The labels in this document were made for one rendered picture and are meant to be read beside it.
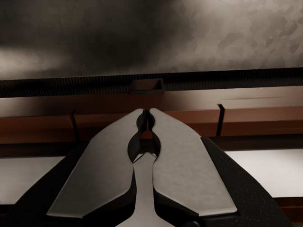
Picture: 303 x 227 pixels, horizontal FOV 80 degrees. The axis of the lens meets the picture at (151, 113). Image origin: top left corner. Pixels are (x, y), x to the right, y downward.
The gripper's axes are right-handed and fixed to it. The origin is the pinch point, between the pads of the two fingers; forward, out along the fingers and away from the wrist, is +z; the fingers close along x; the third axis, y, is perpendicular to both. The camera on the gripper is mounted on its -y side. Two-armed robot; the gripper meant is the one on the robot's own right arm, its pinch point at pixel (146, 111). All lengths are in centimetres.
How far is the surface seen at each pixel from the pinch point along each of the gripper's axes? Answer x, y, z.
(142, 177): -1.5, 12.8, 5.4
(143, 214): -2.0, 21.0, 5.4
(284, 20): 22.2, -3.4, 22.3
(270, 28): 20.2, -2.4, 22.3
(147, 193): -1.1, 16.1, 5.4
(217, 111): 7.9, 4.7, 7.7
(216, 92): 9.3, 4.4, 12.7
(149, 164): -0.4, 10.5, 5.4
